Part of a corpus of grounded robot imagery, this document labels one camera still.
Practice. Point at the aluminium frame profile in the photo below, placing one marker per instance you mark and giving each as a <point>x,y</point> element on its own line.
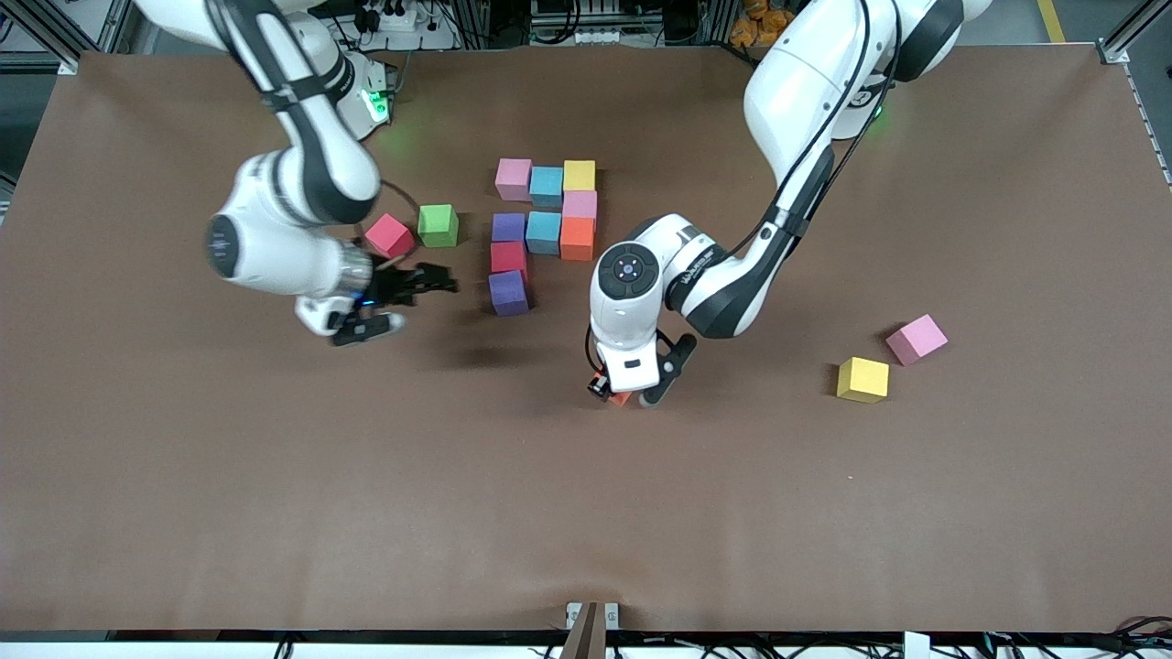
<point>41,32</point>
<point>1115,48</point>

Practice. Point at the red foam cube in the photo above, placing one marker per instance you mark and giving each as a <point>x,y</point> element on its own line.
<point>391,240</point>
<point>508,257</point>

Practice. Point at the brown table cover sheet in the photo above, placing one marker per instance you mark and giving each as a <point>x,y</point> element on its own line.
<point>586,513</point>

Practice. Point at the white electrical box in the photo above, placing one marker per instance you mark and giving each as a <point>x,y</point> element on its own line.
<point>595,37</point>

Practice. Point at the pink foam cube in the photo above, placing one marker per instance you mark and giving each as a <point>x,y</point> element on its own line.
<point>916,340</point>
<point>580,204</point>
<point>514,179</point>

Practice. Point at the green foam cube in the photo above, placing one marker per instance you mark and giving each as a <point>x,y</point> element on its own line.
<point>438,226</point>

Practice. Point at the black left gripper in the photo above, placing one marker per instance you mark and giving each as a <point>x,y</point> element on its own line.
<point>600,385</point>

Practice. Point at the white power strip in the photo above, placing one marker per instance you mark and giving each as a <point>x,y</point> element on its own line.
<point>407,37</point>

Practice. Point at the orange foam cube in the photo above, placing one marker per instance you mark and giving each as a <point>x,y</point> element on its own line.
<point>577,241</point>
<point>621,398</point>

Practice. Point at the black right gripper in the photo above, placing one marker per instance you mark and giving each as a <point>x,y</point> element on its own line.
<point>396,284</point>

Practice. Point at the yellow foam cube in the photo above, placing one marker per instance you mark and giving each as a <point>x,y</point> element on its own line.
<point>862,380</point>
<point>579,175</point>

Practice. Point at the orange packets pile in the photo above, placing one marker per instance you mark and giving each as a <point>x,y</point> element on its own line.
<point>765,26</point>

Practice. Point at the silver bracket with brown post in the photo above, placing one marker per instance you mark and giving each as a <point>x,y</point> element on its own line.
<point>591,631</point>

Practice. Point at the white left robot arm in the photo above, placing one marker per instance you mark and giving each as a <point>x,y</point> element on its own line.
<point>806,82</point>

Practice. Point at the cyan foam cube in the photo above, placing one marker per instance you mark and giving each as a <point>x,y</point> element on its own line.
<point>547,185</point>
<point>543,232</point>

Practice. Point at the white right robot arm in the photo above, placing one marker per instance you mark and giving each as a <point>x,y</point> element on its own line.
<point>275,247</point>

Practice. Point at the purple foam cube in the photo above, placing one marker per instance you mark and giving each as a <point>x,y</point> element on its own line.
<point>508,294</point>
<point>509,227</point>

